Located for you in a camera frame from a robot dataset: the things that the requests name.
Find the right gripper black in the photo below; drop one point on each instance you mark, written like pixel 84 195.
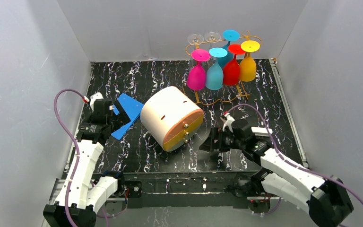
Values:
pixel 216 141

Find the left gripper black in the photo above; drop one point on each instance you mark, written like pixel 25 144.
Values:
pixel 113 113

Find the white cylindrical drawer box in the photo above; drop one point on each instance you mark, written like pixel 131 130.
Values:
pixel 171 118

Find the red wine glass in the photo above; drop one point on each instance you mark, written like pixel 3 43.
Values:
pixel 232 70

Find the yellow wine glass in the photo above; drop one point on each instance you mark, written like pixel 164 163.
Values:
pixel 248 64

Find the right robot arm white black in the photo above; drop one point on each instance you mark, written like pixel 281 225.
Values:
pixel 326 201

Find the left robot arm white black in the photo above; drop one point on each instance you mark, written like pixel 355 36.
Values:
pixel 78 203

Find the light blue wine glass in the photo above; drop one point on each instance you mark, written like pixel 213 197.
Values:
pixel 214 80

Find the magenta wine glass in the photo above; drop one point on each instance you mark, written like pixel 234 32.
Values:
pixel 197 76

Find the clear wine glass left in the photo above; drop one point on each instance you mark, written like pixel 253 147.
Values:
pixel 194 41

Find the clear wine glass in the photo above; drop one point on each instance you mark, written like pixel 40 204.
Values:
pixel 194 41
pixel 211 38

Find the clear wine glass right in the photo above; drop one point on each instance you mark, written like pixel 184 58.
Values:
pixel 211 38

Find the teal wine glass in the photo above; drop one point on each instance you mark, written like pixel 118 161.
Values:
pixel 230 36

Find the blue flat sheet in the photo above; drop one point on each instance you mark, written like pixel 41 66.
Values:
pixel 132 108

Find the white oblong case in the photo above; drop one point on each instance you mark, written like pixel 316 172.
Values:
pixel 262 132

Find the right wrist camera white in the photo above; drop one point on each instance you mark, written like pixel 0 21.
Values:
pixel 227 120

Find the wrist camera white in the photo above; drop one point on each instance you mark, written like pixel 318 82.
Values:
pixel 93 98
pixel 227 120

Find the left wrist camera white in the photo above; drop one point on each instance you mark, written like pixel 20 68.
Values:
pixel 93 98

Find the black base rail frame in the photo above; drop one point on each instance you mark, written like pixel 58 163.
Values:
pixel 195 189

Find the gold wire glass rack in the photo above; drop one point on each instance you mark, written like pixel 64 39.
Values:
pixel 226 94

